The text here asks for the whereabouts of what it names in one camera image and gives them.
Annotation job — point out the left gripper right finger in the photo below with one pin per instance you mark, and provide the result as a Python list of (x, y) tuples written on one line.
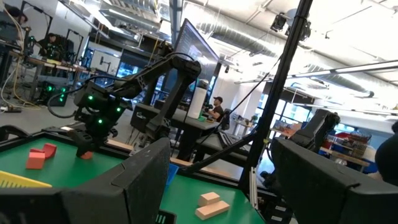
[(326, 193)]

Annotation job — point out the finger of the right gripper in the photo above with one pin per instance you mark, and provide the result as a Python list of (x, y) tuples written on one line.
[(90, 146), (76, 141)]

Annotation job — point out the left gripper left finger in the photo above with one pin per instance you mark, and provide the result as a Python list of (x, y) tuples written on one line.
[(124, 189)]

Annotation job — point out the red arch block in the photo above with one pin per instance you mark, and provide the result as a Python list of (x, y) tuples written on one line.
[(87, 155), (51, 151)]

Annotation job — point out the small natural wooden block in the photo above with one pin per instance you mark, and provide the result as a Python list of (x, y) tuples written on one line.
[(209, 198)]

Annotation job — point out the long natural wooden block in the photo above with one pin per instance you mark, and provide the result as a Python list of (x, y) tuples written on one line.
[(212, 210)]

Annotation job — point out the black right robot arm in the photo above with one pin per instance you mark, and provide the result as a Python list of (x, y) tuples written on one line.
[(174, 93)]

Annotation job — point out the red cube block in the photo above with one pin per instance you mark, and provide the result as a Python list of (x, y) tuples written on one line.
[(35, 160)]

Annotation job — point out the blue plastic basket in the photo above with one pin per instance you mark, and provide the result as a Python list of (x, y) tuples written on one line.
[(171, 174)]

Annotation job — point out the black plastic basket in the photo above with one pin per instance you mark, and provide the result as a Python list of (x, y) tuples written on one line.
[(166, 218)]

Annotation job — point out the black computer green lights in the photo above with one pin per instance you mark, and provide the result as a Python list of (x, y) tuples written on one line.
[(54, 93)]

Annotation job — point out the cluttered wooden shelf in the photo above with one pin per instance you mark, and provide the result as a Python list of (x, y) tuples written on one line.
[(348, 144)]

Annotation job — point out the yellow plastic basket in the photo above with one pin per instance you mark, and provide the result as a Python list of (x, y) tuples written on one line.
[(18, 182)]

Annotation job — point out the person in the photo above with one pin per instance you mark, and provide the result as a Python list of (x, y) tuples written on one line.
[(388, 158), (48, 45), (217, 111)]

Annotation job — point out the wooden workbench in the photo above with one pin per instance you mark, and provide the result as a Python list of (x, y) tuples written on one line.
[(46, 64)]

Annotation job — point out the white bottle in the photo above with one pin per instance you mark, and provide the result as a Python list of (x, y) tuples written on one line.
[(197, 102)]

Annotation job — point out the long ceiling light bar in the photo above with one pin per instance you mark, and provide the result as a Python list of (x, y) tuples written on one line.
[(342, 70)]

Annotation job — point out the large dark monitor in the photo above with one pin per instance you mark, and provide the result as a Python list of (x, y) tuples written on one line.
[(196, 49)]

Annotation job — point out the black frame strut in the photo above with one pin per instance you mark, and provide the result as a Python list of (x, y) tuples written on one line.
[(217, 154)]

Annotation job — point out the black vertical frame post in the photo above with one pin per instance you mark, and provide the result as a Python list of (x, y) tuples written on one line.
[(276, 93)]

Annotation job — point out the silver ventilation duct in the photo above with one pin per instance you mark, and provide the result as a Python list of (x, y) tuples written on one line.
[(242, 39)]

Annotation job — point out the black overhead camera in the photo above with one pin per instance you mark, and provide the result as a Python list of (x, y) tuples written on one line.
[(278, 22)]

